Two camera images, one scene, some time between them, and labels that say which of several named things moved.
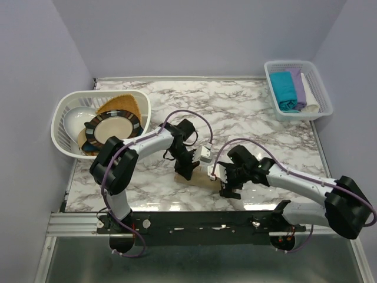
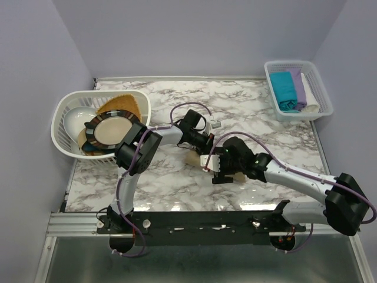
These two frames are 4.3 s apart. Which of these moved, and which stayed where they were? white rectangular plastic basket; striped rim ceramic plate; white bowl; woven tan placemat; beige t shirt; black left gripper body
Moved: beige t shirt; black left gripper body
Stayed: woven tan placemat; white bowl; striped rim ceramic plate; white rectangular plastic basket
